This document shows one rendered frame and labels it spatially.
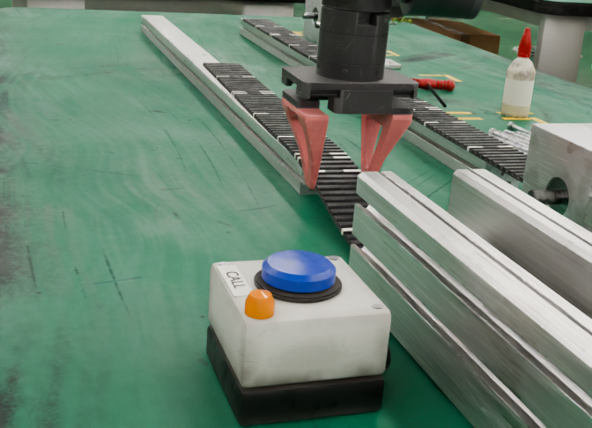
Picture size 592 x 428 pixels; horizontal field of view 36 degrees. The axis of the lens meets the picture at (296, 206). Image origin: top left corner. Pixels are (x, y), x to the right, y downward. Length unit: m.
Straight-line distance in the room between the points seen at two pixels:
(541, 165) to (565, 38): 2.50
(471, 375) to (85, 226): 0.36
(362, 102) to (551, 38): 2.51
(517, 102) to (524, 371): 0.82
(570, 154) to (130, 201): 0.37
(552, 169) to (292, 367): 0.35
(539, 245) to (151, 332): 0.24
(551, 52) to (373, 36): 2.52
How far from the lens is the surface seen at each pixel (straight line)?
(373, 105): 0.74
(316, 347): 0.46
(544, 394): 0.43
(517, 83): 1.24
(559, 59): 3.27
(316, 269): 0.48
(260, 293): 0.45
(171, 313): 0.59
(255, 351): 0.45
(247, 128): 1.01
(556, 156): 0.75
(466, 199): 0.63
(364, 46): 0.73
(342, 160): 0.82
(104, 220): 0.74
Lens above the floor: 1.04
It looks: 19 degrees down
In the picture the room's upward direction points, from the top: 4 degrees clockwise
